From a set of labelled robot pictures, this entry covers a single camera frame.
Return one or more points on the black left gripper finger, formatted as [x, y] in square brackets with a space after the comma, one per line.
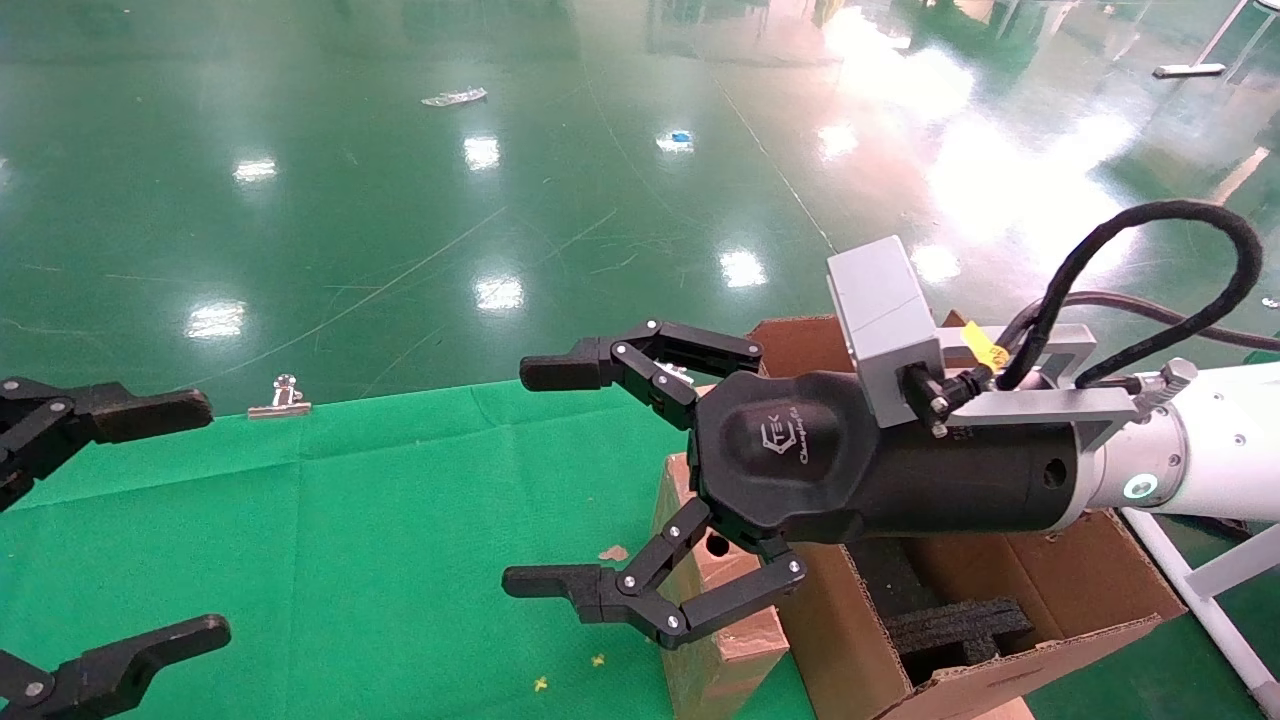
[120, 665]
[140, 412]

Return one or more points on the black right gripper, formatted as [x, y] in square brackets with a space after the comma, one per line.
[900, 480]

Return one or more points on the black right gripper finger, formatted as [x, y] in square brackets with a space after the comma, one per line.
[600, 592]
[600, 365]

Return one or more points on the small brown cardboard box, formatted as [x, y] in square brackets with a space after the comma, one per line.
[700, 690]

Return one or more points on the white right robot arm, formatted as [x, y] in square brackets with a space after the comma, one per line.
[1230, 440]

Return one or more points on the brown cardboard crumb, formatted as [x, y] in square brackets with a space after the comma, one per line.
[613, 553]

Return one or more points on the large open cardboard carton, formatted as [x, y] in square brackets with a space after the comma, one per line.
[1060, 580]

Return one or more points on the silver binder clip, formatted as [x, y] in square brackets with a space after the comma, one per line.
[672, 373]
[282, 400]

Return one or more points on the black foam block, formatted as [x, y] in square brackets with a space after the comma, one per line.
[950, 630]

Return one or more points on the green table cloth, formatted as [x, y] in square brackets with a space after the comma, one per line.
[400, 550]

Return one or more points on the white litter scrap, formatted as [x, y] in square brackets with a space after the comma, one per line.
[452, 97]

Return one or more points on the white floor stand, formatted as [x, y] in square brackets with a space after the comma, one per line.
[1188, 70]

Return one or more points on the grey metal camera bracket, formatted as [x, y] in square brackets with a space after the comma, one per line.
[1040, 405]

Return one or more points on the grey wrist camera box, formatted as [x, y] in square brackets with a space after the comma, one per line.
[885, 310]

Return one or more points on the white pipe frame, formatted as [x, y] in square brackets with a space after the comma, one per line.
[1215, 610]

